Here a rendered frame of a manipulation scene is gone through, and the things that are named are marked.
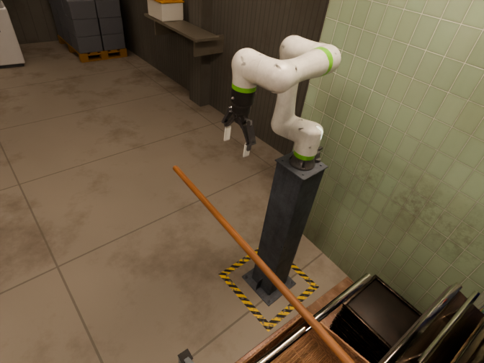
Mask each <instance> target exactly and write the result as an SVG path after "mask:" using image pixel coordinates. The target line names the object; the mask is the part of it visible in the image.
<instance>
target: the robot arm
mask: <svg viewBox="0 0 484 363"><path fill-rule="evenodd" d="M340 62H341V54H340V51H339V49H338V48H337V47H336V46H334V45H330V44H325V43H321V42H315V41H312V40H308V39H305V38H303V37H300V36H297V35H290V36H289V37H286V38H285V39H284V40H283V41H282V43H281V45H280V48H279V59H276V58H271V57H269V56H266V55H264V54H262V53H260V52H257V51H256V50H254V49H251V48H243V49H240V50H239V51H238V52H237V53H236V54H235V55H234V56H233V59H232V63H231V67H232V74H233V80H232V87H231V95H230V100H231V101H232V106H231V107H228V110H227V112H226V113H225V116H224V118H223V119H222V123H223V124H224V126H225V128H224V141H227V140H230V130H231V126H230V125H231V124H232V123H233V122H236V123H238V124H239V125H240V127H241V129H242V131H243V134H244V137H245V140H246V143H245V146H244V150H243V157H247V156H249V153H250V150H251V146H252V145H255V144H256V138H255V133H254V121H253V120H250V119H249V118H248V115H249V113H250V112H251V105H252V104H254V100H255V95H256V86H260V87H262V88H264V89H266V90H268V91H270V92H271V93H274V94H277V101H276V105H275V108H274V114H273V117H272V121H271V126H272V129H273V131H274V132H275V133H276V134H278V135H280V136H282V137H284V138H286V139H289V140H291V141H293V142H294V143H295V145H294V152H293V154H292V155H291V156H290V159H289V163H290V165H291V166H292V167H293V168H295V169H298V170H301V171H309V170H312V169H313V168H314V167H315V163H319V162H321V159H320V154H321V152H320V150H322V149H323V147H322V146H320V147H319V145H320V142H321V138H322V135H323V127H322V126H321V125H320V124H318V123H317V122H313V121H310V120H305V119H303V118H300V117H297V116H296V115H295V103H296V97H297V88H298V84H299V83H300V82H301V81H304V80H308V79H314V78H318V77H321V76H325V75H327V74H330V73H332V72H334V71H335V70H336V69H337V68H338V67H339V65H340ZM232 114H233V116H232V117H231V118H230V116H231V115H232ZM245 123H246V125H244V124H245ZM243 125H244V126H243Z"/></svg>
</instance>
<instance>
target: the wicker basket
mask: <svg viewBox="0 0 484 363"><path fill-rule="evenodd" d="M304 322H305V320H304V318H303V317H302V316H301V315H300V317H298V318H296V320H295V321H293V322H292V323H291V324H289V325H288V326H287V327H284V329H283V330H281V332H280V333H278V334H277V335H276V336H275V337H273V338H272V339H271V340H268V341H269V342H267V343H266V344H264V345H263V346H262V347H260V348H259V350H258V351H256V352H255V353H254V354H252V355H251V356H250V357H249V358H248V359H246V360H245V361H244V362H242V363H254V362H255V361H256V360H258V359H259V358H260V357H262V356H263V355H264V354H266V353H267V352H268V351H269V350H270V349H272V348H273V347H274V346H276V345H277V344H278V343H279V342H280V341H281V340H283V339H284V338H285V337H287V336H288V335H289V334H291V333H292V332H293V331H294V330H295V329H296V328H298V327H299V326H301V325H302V324H303V323H304ZM320 324H321V325H322V327H324V328H325V330H326V331H327V332H328V333H329V334H330V335H331V336H332V338H333V339H334V340H335V341H336V342H337V343H338V344H339V346H340V347H341V348H342V349H343V350H344V351H345V352H346V353H347V354H348V355H349V356H350V357H351V358H352V360H353V361H354V362H355V363H371V362H369V361H367V360H366V359H365V358H364V357H363V356H362V355H360V354H359V353H358V352H357V351H355V350H354V348H352V347H351V346H350V345H349V344H347V343H346V342H345V341H344V340H343V339H341V338H340V337H339V336H338V334H337V335H336V334H335V333H334V332H333V330H331V329H329V328H328V326H325V324H323V322H320ZM301 340H302V341H301ZM296 342H297V343H296ZM296 342H295V343H294V344H293V345H292V346H291V348H290V347H289V348H288V349H287V350H286V351H284V352H283V353H282V354H280V355H279V356H278V357H277V358H276V359H275V360H274V361H275V362H274V361H272V362H271V363H278V362H279V363H283V362H284V363H296V362H297V363H309V362H310V361H311V360H312V361H311V362H310V363H319V362H320V363H324V362H325V363H342V362H341V361H340V360H339V358H338V357H337V356H336V355H335V354H334V353H333V352H332V351H331V350H330V349H329V347H328V346H327V345H326V344H325V343H324V341H323V340H322V339H321V338H320V337H319V335H318V334H317V333H316V332H315V331H314V330H313V329H311V330H309V331H308V332H307V334H306V335H304V336H303V337H301V338H300V339H299V340H298V341H296ZM303 342H304V343H303ZM308 342H309V343H308ZM296 344H297V345H296ZM308 344H309V345H308ZM296 346H297V347H296ZM295 347H296V348H295ZM322 352H323V353H322ZM311 353H312V354H311ZM316 353H317V354H316ZM304 355H305V356H304ZM314 355H315V356H314ZM313 356H314V357H313ZM319 357H320V358H319ZM298 358H299V359H298ZM303 358H304V359H303ZM308 358H309V359H308ZM318 358H319V359H318ZM328 358H329V359H328ZM307 359H308V360H307ZM317 359H318V360H317ZM322 359H323V360H322ZM327 359H328V360H327ZM283 360H284V361H283ZM288 360H289V361H288ZM293 360H294V361H293ZM306 360H307V361H306ZM316 360H317V361H316ZM321 360H322V361H321ZM287 361H288V362H287ZM305 361H306V362H305Z"/></svg>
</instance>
